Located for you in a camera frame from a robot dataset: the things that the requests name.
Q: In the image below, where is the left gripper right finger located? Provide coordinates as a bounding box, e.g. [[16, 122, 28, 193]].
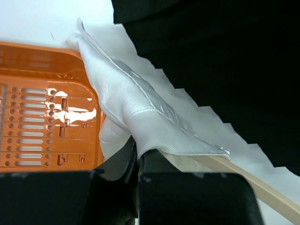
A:
[[138, 150, 263, 225]]

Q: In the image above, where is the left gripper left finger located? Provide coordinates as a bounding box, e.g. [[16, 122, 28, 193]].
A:
[[0, 135, 139, 225]]

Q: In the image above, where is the white pleated skirt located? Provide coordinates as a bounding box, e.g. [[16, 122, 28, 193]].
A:
[[66, 19, 300, 204]]

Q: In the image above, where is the beige wooden hanger front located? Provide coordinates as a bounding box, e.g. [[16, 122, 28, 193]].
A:
[[163, 153, 300, 225]]

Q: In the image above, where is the orange plastic basket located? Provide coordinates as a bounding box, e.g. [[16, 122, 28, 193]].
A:
[[0, 42, 105, 173]]

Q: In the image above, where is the black garment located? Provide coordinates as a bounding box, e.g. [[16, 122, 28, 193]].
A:
[[112, 0, 300, 175]]

